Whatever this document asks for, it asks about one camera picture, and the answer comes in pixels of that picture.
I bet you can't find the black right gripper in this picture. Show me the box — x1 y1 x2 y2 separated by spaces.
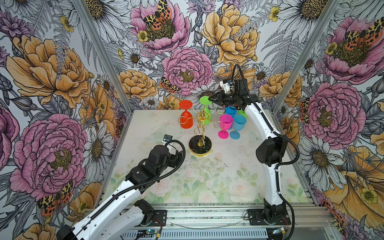
208 89 240 108

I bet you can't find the green wine glass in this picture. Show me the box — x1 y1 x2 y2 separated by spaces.
237 110 248 119
200 96 212 125

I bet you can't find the blue wine glass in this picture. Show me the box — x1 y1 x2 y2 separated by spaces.
225 107 238 118
230 115 247 140

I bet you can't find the pink wine glass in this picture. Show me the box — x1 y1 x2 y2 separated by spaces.
218 114 233 140

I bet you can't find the red wine glass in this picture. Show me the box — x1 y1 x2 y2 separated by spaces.
179 100 193 129

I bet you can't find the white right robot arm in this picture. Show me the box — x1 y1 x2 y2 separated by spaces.
209 80 288 224

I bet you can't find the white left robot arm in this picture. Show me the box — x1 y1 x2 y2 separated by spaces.
57 140 186 240

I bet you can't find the green circuit board left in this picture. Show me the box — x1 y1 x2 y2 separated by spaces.
136 229 160 238

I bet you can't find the green circuit board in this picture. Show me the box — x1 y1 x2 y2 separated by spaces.
267 227 286 235
136 229 160 238

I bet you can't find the green circuit board right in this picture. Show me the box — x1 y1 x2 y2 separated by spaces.
267 227 286 235

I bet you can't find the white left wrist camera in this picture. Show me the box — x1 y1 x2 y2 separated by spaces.
163 135 173 146

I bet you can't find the gold wire wine glass rack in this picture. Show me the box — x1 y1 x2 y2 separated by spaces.
178 110 213 157

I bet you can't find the silver aluminium front rail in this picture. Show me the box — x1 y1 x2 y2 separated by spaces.
74 203 328 240

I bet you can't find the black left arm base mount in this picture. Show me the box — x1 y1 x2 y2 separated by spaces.
140 210 168 227

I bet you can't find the black right corrugated cable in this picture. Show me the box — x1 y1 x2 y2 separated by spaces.
230 63 301 240

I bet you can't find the grey slotted cable duct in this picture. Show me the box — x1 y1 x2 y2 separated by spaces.
121 227 269 240

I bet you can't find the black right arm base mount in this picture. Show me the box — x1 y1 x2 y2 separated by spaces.
244 202 291 226

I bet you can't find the silver aluminium corner post right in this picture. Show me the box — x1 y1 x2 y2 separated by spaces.
272 1 341 113

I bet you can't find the silver aluminium corner post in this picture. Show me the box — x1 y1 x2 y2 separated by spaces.
74 1 134 117
272 1 341 113

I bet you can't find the silver aluminium corner post left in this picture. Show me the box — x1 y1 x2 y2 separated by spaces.
74 1 134 117

